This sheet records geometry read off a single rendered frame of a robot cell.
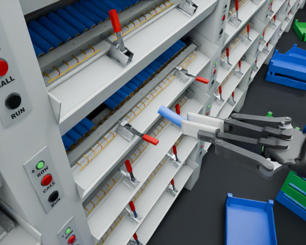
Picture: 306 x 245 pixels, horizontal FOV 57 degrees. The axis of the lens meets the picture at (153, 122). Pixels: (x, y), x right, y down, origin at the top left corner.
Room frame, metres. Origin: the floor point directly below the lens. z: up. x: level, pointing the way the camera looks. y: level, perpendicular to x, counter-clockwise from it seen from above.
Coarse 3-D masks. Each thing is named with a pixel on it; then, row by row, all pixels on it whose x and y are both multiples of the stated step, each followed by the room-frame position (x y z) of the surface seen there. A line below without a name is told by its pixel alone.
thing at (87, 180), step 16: (192, 32) 0.84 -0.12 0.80; (208, 48) 0.81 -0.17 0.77; (192, 64) 0.75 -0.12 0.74; (176, 80) 0.67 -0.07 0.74; (192, 80) 0.71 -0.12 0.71; (160, 96) 0.59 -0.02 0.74; (176, 96) 0.61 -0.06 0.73; (144, 112) 0.53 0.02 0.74; (96, 128) 0.45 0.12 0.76; (144, 128) 0.48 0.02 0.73; (112, 144) 0.42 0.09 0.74; (128, 144) 0.43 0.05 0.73; (96, 160) 0.38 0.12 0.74; (112, 160) 0.38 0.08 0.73; (80, 176) 0.34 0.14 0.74; (96, 176) 0.34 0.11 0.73; (80, 192) 0.29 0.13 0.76
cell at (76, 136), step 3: (72, 129) 0.42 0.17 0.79; (69, 132) 0.41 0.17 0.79; (72, 132) 0.41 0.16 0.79; (75, 132) 0.41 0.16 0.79; (69, 135) 0.41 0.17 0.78; (72, 135) 0.41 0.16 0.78; (75, 135) 0.41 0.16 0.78; (78, 135) 0.41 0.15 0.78; (72, 138) 0.40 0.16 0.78; (75, 138) 0.40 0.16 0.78; (78, 138) 0.40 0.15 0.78; (75, 141) 0.40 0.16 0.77
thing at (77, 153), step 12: (192, 48) 0.79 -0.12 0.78; (180, 60) 0.72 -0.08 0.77; (168, 72) 0.66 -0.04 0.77; (156, 84) 0.60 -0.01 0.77; (144, 96) 0.56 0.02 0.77; (120, 108) 0.50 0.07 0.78; (132, 108) 0.52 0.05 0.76; (108, 120) 0.46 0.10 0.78; (120, 120) 0.48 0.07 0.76; (96, 132) 0.42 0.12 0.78; (84, 144) 0.39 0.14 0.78; (72, 156) 0.36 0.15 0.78; (84, 156) 0.37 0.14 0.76
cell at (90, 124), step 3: (81, 120) 0.45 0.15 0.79; (84, 120) 0.45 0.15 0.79; (87, 120) 0.45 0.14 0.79; (81, 123) 0.44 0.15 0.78; (84, 123) 0.44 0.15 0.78; (87, 123) 0.44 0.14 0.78; (90, 123) 0.44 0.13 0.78; (93, 123) 0.45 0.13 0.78; (84, 126) 0.44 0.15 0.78; (87, 126) 0.44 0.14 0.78; (90, 126) 0.44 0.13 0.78; (93, 126) 0.44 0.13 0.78; (90, 129) 0.44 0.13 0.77
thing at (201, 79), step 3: (186, 72) 0.67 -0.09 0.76; (186, 75) 0.67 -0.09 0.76; (189, 75) 0.67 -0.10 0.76; (192, 75) 0.67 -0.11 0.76; (195, 78) 0.66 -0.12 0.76; (198, 78) 0.65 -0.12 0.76; (201, 78) 0.65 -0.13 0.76; (204, 78) 0.65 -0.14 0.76; (201, 81) 0.64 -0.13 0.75; (204, 81) 0.64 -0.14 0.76; (207, 81) 0.64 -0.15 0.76
